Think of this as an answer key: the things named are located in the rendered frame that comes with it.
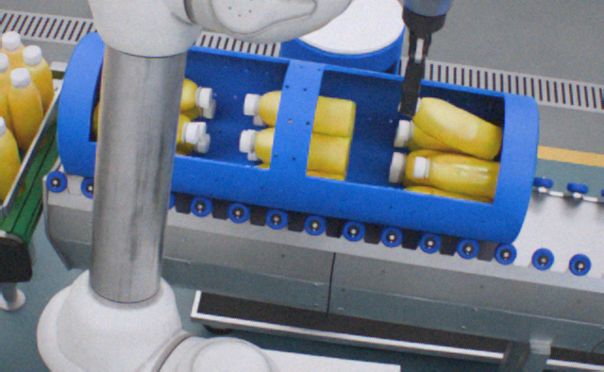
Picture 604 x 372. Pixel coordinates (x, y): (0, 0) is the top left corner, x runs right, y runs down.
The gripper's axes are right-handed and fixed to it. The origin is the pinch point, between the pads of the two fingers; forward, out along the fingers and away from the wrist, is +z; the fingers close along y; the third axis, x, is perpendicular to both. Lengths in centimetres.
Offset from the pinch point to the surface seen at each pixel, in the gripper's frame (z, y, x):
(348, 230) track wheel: 27.7, -11.2, 7.2
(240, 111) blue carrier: 22.6, 11.0, 32.9
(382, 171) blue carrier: 27.4, 5.3, 2.4
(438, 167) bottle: 10.9, -7.1, -7.3
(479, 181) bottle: 11.4, -8.5, -15.2
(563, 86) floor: 124, 154, -65
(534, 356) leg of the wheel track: 63, -10, -38
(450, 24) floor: 124, 181, -19
